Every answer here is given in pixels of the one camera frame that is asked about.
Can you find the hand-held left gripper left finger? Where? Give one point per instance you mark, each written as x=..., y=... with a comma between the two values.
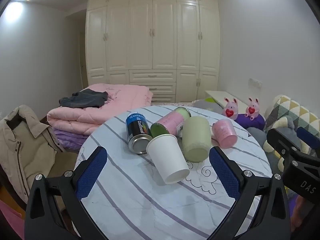
x=91, y=175

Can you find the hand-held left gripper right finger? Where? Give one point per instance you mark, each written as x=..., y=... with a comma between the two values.
x=225, y=175

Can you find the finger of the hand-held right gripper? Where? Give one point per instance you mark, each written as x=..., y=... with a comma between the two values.
x=308, y=136
x=277, y=137

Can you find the white paper cup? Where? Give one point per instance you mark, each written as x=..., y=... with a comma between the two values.
x=165, y=157

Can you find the pale green cup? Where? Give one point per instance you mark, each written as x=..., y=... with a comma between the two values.
x=196, y=137

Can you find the pink and green cup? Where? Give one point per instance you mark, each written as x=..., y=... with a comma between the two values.
x=172, y=122

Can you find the grey and cream plush toy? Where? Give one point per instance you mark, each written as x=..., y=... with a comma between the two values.
x=271, y=148

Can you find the purple cushion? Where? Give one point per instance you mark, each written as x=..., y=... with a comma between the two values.
x=252, y=123

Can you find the patterned triangle pillow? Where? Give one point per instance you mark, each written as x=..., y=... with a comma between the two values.
x=290, y=107

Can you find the pink bunny plush toy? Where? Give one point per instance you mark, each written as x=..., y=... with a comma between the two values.
x=230, y=110
x=252, y=108

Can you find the purple blanket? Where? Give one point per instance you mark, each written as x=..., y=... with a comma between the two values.
x=67, y=140

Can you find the pink quilt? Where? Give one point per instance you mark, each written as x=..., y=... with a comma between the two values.
x=82, y=117

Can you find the blue and black can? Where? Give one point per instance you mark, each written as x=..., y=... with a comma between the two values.
x=137, y=130

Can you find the white low table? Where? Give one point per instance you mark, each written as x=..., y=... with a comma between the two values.
x=217, y=97

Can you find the beige jacket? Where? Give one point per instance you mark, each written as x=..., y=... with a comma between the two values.
x=22, y=150

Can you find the dark grey garment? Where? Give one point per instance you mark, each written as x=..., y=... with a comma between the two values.
x=82, y=100

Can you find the pink cloth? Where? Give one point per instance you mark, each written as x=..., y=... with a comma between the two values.
x=10, y=222

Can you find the cream wardrobe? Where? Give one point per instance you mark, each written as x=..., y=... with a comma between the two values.
x=152, y=42

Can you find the white wall socket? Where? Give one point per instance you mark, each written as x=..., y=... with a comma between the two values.
x=255, y=82

